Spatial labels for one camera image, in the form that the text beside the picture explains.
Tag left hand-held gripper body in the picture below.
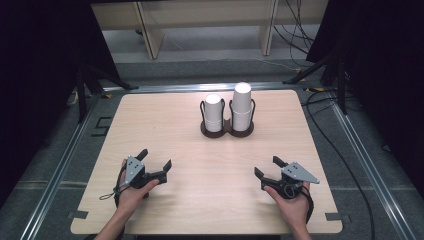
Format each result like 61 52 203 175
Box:
123 155 160 190

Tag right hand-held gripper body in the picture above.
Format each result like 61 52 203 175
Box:
265 161 321 201

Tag dark brown cup holder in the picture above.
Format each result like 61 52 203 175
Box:
199 98 257 139

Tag person's left hand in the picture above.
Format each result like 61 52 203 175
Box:
115 159 161 218

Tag person's right hand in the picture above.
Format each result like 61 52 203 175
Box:
262 181 313 232

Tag black tripod stand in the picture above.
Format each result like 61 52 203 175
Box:
282 48 350 116
75 59 140 125

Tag light wooden bench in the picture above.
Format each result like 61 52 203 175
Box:
90 0 330 61

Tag black curtain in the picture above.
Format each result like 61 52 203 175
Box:
305 0 424 190
0 0 122 203

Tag black wrist strap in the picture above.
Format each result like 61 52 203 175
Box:
301 185 315 225
113 163 125 210

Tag grey cord loop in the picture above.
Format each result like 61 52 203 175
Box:
98 185 130 202

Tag long black floor cable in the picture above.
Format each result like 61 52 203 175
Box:
300 87 377 240

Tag metal floor rail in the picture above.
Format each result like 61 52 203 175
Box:
328 98 419 240
19 89 113 240
102 81 313 95

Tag thin white cable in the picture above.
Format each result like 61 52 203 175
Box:
254 57 299 72

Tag bundle of black cables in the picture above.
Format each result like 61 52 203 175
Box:
272 0 316 57

